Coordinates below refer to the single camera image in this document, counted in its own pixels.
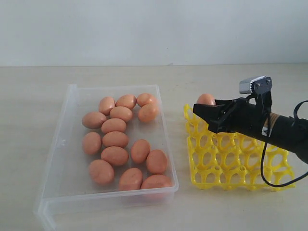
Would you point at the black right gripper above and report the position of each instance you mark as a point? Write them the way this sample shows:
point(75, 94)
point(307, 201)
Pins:
point(237, 115)

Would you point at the brown egg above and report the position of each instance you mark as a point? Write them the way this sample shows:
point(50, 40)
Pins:
point(93, 120)
point(114, 155)
point(145, 98)
point(131, 179)
point(156, 181)
point(129, 101)
point(91, 143)
point(101, 172)
point(140, 150)
point(121, 112)
point(207, 99)
point(106, 105)
point(115, 138)
point(113, 124)
point(156, 162)
point(148, 112)

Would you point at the yellow plastic egg tray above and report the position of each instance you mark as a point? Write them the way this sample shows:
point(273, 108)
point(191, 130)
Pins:
point(231, 160)

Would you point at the clear plastic box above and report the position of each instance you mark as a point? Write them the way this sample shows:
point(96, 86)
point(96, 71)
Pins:
point(69, 200)

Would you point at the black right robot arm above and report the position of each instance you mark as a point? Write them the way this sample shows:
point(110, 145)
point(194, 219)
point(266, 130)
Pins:
point(289, 133)

